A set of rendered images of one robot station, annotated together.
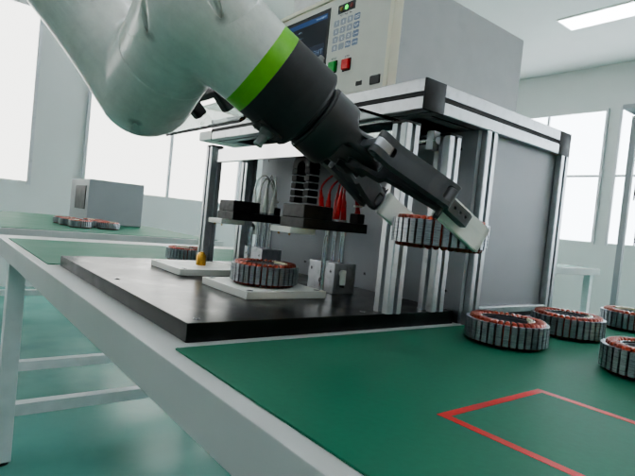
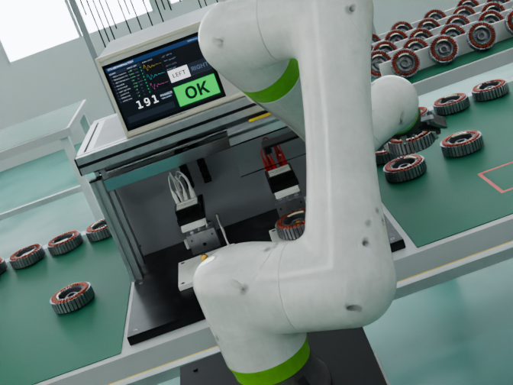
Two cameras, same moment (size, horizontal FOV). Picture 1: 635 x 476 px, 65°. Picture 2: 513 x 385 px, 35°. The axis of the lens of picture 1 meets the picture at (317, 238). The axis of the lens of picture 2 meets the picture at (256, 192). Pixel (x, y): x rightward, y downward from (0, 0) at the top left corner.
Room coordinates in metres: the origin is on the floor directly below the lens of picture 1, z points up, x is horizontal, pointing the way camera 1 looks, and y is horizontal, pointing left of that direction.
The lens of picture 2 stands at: (-0.27, 1.54, 1.50)
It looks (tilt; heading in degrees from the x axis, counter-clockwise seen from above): 18 degrees down; 309
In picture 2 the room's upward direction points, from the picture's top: 20 degrees counter-clockwise
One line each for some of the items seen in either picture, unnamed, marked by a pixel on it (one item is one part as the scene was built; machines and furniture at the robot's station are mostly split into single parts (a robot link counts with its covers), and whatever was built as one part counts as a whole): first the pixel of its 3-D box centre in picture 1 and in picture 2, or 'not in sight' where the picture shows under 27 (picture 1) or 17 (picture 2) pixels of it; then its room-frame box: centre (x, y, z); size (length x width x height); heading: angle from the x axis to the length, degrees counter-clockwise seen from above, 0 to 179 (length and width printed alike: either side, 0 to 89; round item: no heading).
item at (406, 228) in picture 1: (439, 233); (411, 140); (0.60, -0.14, 0.89); 0.11 x 0.11 x 0.04
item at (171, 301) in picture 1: (234, 285); (256, 253); (0.94, 0.14, 0.76); 0.64 x 0.47 x 0.02; 38
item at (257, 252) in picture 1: (261, 260); (203, 237); (1.11, 0.12, 0.80); 0.08 x 0.05 x 0.06; 38
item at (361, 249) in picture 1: (339, 212); (228, 168); (1.08, -0.04, 0.92); 0.66 x 0.01 x 0.30; 38
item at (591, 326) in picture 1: (566, 323); (388, 151); (0.82, -0.42, 0.77); 0.11 x 0.11 x 0.04
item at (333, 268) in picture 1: (331, 275); (291, 206); (0.92, -0.03, 0.80); 0.08 x 0.05 x 0.06; 38
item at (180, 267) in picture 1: (200, 267); (208, 266); (1.02, 0.23, 0.78); 0.15 x 0.15 x 0.01; 38
